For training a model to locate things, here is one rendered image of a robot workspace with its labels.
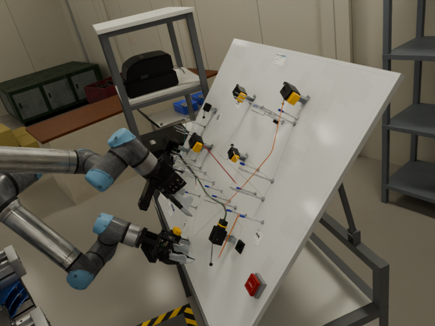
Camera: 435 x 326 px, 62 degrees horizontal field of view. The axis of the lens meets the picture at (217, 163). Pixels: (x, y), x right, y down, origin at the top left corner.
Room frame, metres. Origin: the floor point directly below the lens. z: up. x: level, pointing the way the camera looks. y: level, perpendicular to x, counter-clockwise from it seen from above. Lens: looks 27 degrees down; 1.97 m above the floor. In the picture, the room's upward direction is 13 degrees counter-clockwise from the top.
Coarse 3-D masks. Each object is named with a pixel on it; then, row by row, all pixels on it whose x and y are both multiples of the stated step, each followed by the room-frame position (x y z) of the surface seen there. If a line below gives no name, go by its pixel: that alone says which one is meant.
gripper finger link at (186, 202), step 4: (176, 196) 1.03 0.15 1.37; (180, 196) 1.03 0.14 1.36; (188, 196) 1.03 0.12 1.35; (180, 200) 1.03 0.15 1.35; (184, 200) 1.03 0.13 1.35; (188, 200) 1.03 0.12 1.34; (192, 200) 1.03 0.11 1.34; (184, 204) 1.02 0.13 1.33; (188, 204) 1.02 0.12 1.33; (184, 208) 1.01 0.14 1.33; (188, 208) 1.02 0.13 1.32; (184, 212) 1.01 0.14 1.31; (188, 212) 1.01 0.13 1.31
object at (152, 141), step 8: (168, 128) 2.35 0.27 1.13; (184, 128) 2.28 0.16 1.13; (144, 136) 2.30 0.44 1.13; (152, 136) 2.26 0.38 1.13; (160, 136) 2.23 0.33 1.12; (176, 136) 2.17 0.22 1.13; (144, 144) 2.16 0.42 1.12; (152, 144) 2.13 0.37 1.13; (160, 144) 2.10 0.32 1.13; (152, 152) 2.01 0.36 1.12; (160, 152) 2.02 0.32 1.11; (176, 152) 2.04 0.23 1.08
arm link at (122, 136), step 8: (112, 136) 1.05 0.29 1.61; (120, 136) 1.02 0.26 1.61; (128, 136) 1.03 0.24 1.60; (112, 144) 1.02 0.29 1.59; (120, 144) 1.01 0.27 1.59; (128, 144) 1.02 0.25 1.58; (136, 144) 1.03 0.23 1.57; (120, 152) 1.00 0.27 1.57; (128, 152) 1.01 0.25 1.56; (136, 152) 1.02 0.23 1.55; (144, 152) 1.04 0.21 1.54; (128, 160) 1.01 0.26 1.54; (136, 160) 1.02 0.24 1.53
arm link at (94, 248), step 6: (96, 240) 1.07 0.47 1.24; (96, 246) 1.03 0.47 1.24; (102, 246) 1.03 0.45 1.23; (108, 246) 1.03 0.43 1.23; (114, 246) 1.05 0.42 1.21; (96, 252) 1.01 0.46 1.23; (102, 252) 1.01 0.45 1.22; (108, 252) 1.03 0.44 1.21; (114, 252) 1.07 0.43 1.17; (108, 258) 1.02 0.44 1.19
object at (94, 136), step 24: (216, 72) 4.90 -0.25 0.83; (48, 120) 4.39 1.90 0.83; (72, 120) 4.15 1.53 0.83; (96, 120) 3.96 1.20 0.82; (120, 120) 4.10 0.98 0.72; (144, 120) 4.25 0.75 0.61; (48, 144) 3.72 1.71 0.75; (72, 144) 3.77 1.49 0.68; (96, 144) 3.90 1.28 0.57; (72, 192) 3.66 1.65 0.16; (96, 192) 3.79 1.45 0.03
